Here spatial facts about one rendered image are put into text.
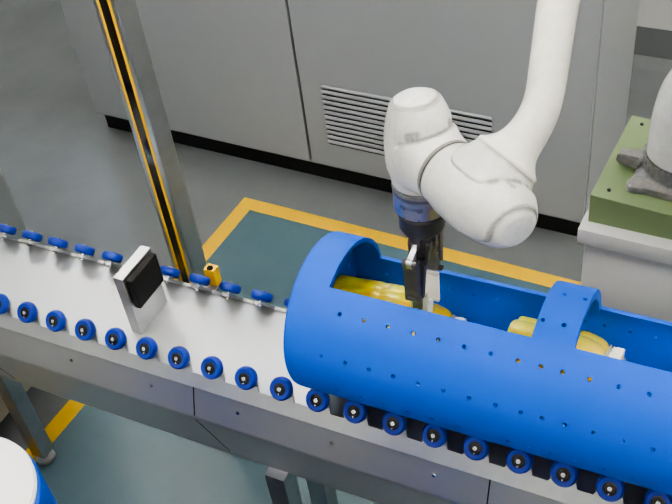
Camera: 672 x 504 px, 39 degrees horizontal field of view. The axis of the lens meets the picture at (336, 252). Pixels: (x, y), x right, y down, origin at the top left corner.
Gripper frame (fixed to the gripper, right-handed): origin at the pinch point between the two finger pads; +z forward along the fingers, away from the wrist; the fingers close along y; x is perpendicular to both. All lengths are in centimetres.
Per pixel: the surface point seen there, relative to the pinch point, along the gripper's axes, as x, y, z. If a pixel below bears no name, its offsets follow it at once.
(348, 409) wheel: -8.9, 16.4, 15.9
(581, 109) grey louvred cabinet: -5, -145, 56
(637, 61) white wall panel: -7, -266, 111
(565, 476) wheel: 30.0, 16.5, 15.8
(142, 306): -57, 9, 13
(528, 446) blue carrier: 24.3, 19.2, 6.9
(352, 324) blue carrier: -6.4, 15.8, -6.5
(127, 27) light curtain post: -72, -26, -28
